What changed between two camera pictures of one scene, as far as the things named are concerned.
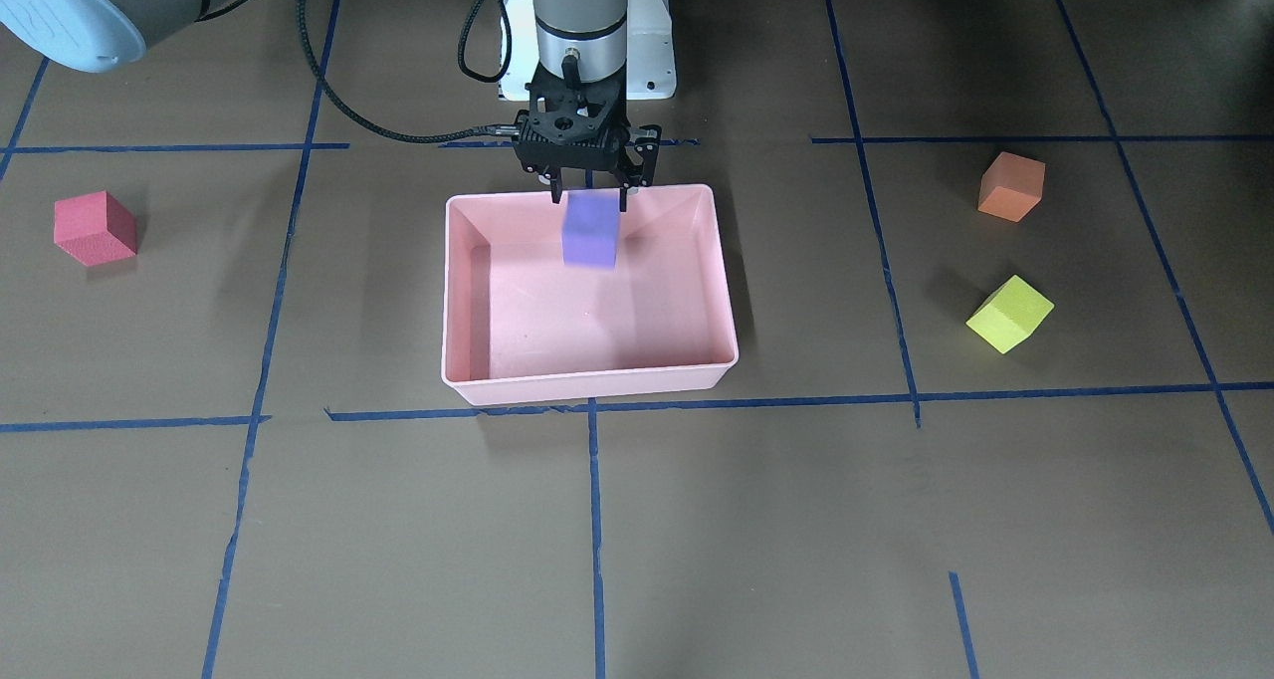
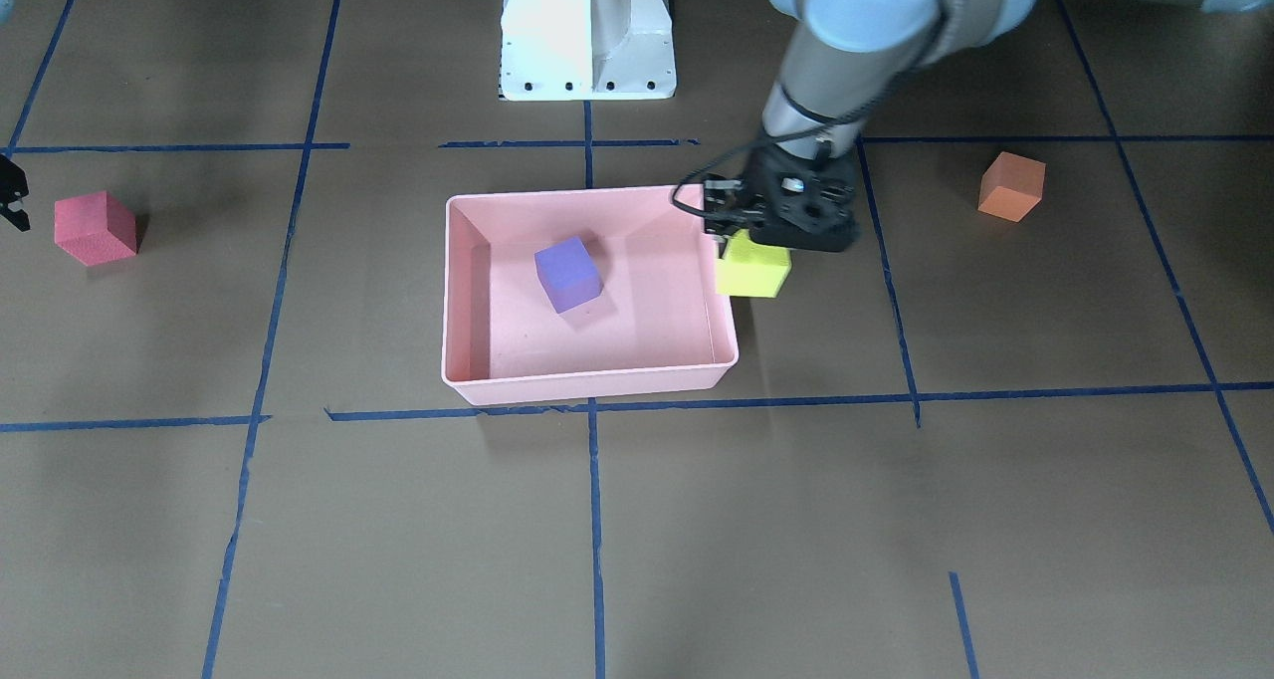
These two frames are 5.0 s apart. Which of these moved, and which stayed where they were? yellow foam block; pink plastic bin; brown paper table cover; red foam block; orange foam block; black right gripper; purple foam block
Moved: black right gripper; purple foam block; yellow foam block
Stayed: pink plastic bin; brown paper table cover; red foam block; orange foam block
